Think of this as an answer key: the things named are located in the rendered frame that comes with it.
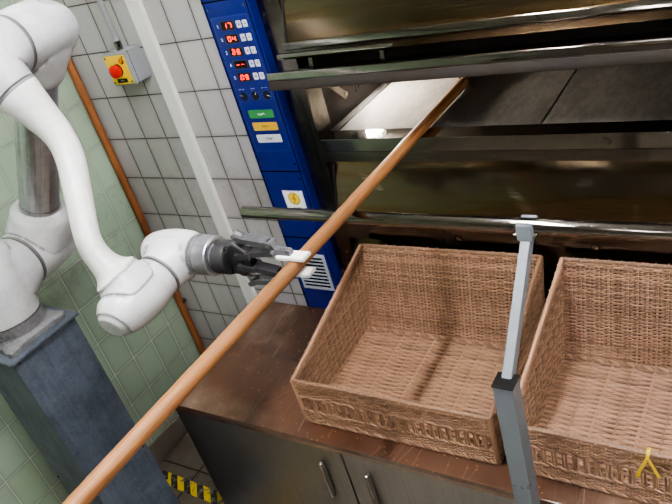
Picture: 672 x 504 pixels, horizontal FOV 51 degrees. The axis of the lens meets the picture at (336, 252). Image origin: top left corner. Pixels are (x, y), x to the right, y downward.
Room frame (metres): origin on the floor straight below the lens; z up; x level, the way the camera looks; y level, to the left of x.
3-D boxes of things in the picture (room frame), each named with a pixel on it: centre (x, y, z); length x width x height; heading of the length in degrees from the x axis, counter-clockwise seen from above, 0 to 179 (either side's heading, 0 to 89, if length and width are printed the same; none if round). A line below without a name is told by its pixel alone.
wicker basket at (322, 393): (1.46, -0.14, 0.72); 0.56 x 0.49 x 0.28; 52
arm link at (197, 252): (1.36, 0.26, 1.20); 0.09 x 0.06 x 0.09; 141
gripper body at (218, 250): (1.31, 0.21, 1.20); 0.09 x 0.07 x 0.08; 51
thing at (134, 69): (2.22, 0.44, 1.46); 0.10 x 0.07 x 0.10; 51
